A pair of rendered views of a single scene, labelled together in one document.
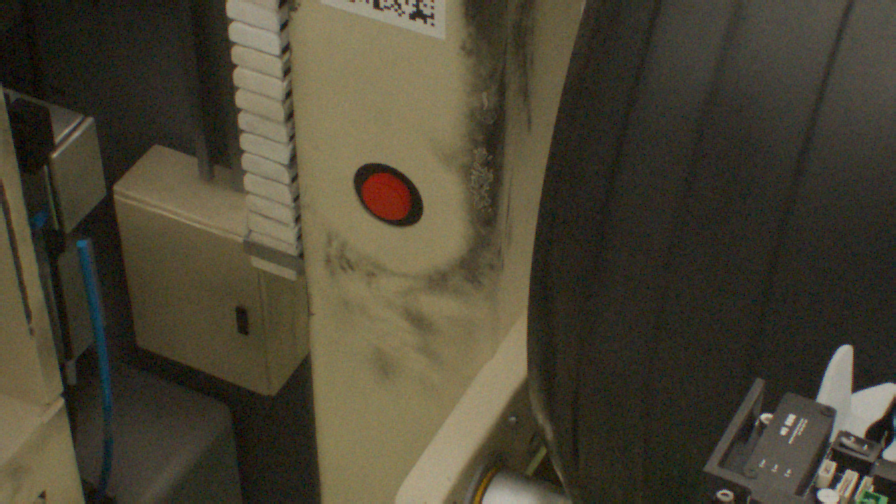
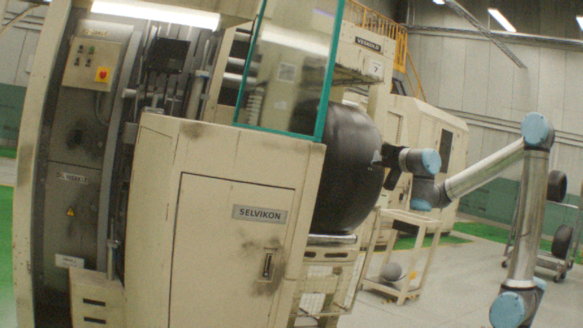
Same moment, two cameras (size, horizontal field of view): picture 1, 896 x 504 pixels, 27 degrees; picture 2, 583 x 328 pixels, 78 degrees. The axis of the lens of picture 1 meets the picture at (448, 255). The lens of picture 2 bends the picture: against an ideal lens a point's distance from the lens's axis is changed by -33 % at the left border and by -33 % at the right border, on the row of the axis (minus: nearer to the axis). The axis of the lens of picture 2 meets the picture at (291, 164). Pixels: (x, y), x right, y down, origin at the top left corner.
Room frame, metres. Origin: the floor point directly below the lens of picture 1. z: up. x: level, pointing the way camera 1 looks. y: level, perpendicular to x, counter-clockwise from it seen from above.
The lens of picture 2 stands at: (-0.37, 1.66, 1.28)
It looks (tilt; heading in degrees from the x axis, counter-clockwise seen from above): 3 degrees down; 304
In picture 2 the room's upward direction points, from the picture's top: 11 degrees clockwise
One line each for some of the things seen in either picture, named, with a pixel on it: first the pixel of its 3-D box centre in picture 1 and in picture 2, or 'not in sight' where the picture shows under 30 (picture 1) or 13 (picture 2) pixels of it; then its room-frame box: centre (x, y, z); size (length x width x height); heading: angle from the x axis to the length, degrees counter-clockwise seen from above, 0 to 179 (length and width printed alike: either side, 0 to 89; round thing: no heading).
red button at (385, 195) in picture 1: (390, 192); not in sight; (0.81, 0.03, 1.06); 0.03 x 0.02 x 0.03; 63
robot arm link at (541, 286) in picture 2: not in sight; (525, 298); (-0.39, -0.06, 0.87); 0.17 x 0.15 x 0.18; 76
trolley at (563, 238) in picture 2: not in sight; (550, 214); (-0.47, -5.56, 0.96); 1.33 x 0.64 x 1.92; 162
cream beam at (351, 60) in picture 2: not in sight; (325, 53); (0.97, -0.48, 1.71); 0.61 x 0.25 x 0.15; 63
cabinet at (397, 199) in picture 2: not in sight; (373, 202); (2.44, -4.69, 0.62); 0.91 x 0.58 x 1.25; 74
